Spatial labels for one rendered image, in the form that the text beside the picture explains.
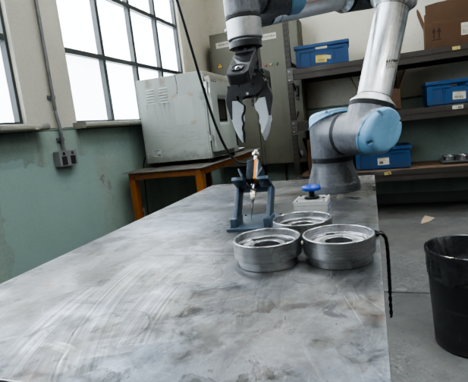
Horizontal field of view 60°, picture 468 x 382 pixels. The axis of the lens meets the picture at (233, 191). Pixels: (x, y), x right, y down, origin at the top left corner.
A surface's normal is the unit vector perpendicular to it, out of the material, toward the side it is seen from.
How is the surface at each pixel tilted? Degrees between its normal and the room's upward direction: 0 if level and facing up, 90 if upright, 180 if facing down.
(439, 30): 92
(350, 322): 0
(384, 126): 97
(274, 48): 90
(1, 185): 90
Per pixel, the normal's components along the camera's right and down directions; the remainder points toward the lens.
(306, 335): -0.11, -0.98
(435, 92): -0.31, 0.18
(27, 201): 0.94, -0.05
